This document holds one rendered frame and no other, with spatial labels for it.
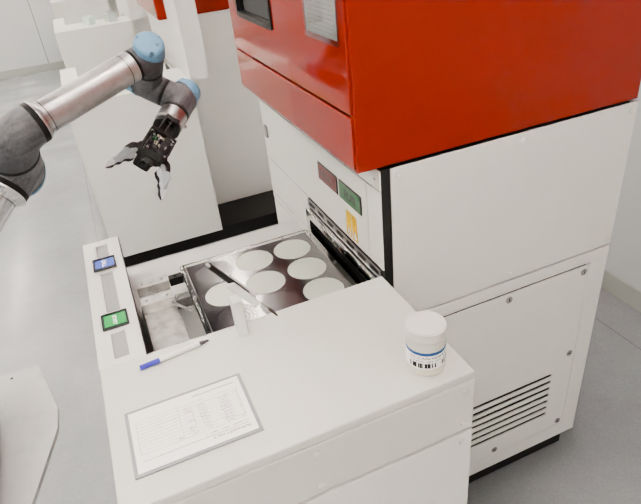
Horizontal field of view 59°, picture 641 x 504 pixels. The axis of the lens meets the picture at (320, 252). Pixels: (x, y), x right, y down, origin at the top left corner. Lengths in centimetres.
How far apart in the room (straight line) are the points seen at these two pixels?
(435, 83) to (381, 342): 51
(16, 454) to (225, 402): 48
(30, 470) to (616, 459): 178
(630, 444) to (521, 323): 81
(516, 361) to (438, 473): 63
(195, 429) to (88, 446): 148
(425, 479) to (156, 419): 52
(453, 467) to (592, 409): 125
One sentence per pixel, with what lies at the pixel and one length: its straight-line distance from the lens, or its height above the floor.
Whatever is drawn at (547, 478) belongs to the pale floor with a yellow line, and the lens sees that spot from 216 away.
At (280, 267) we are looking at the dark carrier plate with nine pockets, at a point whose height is 90.
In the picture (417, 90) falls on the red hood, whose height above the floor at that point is 136.
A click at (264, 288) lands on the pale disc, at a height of 90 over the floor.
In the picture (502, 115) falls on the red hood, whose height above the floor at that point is 127.
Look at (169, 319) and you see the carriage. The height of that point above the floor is 88.
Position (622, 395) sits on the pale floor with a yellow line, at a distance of 249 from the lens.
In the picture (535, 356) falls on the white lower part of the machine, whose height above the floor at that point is 50.
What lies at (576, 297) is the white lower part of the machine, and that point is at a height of 67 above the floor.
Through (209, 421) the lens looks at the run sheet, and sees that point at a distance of 102.
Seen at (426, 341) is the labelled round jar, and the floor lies 105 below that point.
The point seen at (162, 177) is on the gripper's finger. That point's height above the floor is 113.
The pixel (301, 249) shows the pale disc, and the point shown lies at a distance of 154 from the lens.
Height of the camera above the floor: 170
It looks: 32 degrees down
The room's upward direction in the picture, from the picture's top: 6 degrees counter-clockwise
